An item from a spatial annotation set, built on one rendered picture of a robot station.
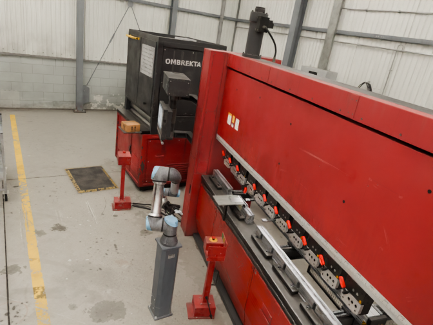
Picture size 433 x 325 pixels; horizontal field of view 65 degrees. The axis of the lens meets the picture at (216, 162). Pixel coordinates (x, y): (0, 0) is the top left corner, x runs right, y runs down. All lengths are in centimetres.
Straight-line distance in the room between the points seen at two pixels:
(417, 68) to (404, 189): 534
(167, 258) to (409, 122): 209
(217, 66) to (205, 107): 46
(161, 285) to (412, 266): 205
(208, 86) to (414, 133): 246
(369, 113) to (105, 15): 822
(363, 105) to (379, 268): 85
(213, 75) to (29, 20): 619
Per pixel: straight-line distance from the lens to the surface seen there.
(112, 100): 988
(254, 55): 357
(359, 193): 205
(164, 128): 394
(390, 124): 189
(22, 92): 953
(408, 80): 713
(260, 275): 286
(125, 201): 493
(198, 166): 406
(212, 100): 385
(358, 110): 205
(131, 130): 496
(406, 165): 184
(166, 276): 314
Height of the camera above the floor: 251
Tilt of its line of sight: 21 degrees down
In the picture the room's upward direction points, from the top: 10 degrees clockwise
